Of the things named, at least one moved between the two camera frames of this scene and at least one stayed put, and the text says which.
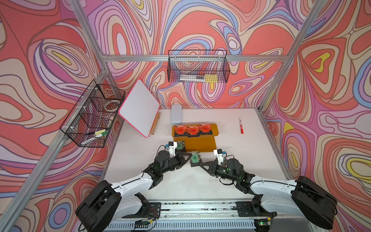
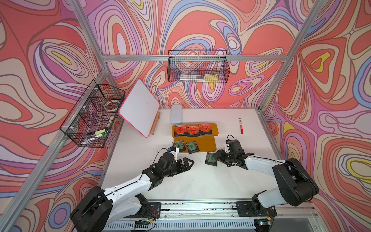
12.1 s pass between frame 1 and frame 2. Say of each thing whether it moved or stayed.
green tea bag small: moved
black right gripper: moved
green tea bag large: stayed
